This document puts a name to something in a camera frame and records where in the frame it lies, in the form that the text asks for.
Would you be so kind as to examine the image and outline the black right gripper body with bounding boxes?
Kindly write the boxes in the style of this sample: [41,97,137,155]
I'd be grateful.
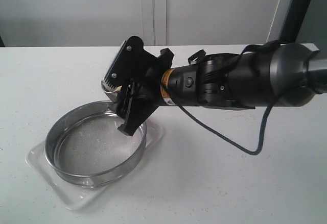
[125,48,174,109]

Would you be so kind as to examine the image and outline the stainless steel cup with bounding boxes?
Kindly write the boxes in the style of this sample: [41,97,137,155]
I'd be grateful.
[101,83,121,113]

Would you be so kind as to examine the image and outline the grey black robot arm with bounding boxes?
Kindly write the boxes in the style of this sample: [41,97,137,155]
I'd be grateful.
[101,36,326,135]

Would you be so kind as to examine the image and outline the round steel mesh sieve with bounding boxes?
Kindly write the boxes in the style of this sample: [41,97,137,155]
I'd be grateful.
[44,101,147,188]

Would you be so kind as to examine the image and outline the white cabinet doors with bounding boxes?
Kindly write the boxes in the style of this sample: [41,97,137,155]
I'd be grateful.
[1,0,291,46]

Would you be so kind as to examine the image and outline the white rectangular plastic tray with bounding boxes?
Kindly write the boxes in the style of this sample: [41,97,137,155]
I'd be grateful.
[26,119,165,210]

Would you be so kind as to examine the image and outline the dark vertical post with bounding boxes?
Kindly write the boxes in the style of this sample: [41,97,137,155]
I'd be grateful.
[278,0,311,43]

